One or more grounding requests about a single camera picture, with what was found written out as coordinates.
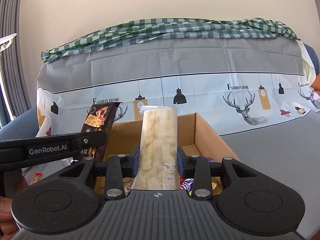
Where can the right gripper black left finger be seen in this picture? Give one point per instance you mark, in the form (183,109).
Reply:
(77,181)

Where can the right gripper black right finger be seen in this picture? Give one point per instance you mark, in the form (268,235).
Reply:
(197,167)

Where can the purple snack packet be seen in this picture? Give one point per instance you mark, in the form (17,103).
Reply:
(187,184)

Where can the beige long cracker pack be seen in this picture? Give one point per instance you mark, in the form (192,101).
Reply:
(158,168)

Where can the dark brown cracker pack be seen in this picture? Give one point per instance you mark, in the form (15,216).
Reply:
(100,117)

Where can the clear bag of brown grains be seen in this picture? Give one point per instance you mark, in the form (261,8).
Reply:
(127,182)

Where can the small red yellow candy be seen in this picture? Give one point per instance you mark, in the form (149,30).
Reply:
(37,177)

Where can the person's left hand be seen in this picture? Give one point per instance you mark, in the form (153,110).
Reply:
(8,224)

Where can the open cardboard box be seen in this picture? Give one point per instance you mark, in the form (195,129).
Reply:
(195,137)

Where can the grey deer print sofa cover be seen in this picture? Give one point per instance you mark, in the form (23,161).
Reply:
(288,152)

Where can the green checkered cloth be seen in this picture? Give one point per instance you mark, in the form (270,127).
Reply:
(141,31)

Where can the orange cushion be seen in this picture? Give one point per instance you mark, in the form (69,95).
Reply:
(316,84)

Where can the grey window curtain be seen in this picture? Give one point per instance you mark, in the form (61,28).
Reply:
(13,82)

